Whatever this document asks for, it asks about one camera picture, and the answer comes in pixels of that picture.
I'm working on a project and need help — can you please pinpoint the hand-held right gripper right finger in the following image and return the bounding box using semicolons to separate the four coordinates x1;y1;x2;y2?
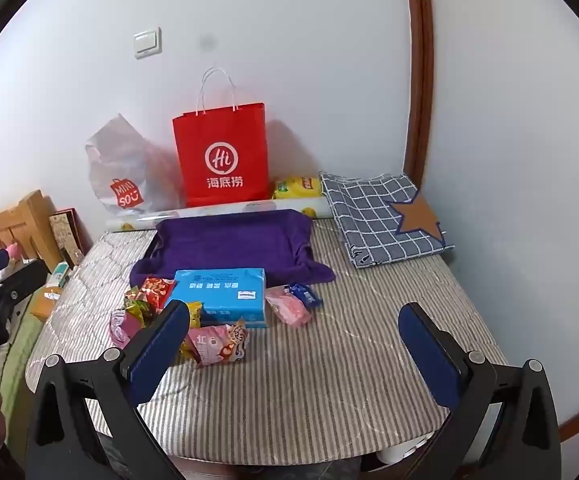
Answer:
398;302;563;480

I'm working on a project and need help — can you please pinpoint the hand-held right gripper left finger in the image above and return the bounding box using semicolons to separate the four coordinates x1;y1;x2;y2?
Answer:
25;300;191;480

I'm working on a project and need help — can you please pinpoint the green snack packet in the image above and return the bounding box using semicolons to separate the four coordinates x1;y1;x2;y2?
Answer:
122;287;158;331

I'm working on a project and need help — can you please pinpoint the magenta snack packet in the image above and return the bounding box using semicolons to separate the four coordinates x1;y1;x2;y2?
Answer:
110;309;135;346

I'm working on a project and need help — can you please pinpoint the yellow snack packet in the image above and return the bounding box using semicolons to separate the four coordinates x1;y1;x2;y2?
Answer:
178;301;204;359

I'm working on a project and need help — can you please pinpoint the pink cartoon snack packet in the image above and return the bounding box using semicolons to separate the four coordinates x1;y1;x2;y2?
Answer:
187;323;249;365

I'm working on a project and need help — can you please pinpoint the red snack packet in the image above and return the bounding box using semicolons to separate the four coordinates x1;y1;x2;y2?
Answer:
139;275;178;311

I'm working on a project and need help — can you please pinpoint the blue tissue pack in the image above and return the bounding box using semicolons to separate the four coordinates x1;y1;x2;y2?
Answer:
169;267;268;330

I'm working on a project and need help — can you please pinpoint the purple towel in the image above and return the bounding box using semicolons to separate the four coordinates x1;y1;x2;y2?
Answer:
129;210;337;289

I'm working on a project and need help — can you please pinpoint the small pink candy packet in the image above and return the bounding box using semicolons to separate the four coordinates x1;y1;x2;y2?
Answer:
264;287;312;329

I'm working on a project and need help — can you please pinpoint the small blue candy packet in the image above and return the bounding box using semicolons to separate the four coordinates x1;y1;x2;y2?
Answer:
284;283;323;309

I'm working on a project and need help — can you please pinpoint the green bed sheet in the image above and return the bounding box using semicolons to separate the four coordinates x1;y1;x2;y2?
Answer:
0;305;45;411

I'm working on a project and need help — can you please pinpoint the orange cardboard box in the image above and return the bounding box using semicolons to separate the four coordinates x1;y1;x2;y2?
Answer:
30;287;65;322

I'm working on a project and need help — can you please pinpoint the teal white tube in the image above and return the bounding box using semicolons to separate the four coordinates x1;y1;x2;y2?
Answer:
49;261;73;289

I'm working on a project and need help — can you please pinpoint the wooden headboard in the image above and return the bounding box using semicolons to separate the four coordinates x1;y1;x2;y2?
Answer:
0;189;57;273

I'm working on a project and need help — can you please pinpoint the beige patterned box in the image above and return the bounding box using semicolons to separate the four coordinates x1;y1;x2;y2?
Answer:
48;208;85;271

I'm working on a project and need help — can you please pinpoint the white round object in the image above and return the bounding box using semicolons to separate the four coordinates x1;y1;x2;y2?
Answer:
376;434;451;466

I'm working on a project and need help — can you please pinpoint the striped quilt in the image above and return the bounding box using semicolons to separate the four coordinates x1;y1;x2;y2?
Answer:
24;229;511;462

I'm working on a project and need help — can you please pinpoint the white plastic bag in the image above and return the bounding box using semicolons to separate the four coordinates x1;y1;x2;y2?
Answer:
85;113;188;216

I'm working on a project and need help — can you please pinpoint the grey checked cloth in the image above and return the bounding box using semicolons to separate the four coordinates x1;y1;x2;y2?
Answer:
318;171;455;269

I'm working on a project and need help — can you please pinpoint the white fruit print roll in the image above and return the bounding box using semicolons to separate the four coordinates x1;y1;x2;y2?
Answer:
106;195;331;234

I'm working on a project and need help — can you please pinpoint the red paper bag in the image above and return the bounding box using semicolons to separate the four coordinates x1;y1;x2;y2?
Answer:
172;66;270;208

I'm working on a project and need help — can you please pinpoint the yellow drink pack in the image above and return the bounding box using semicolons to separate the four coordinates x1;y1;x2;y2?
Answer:
272;175;323;201

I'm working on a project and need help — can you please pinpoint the white light switch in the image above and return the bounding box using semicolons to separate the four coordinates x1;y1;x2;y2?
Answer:
134;27;163;60

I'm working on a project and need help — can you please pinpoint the brown wooden door frame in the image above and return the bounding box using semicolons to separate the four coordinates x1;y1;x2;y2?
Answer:
402;0;435;192

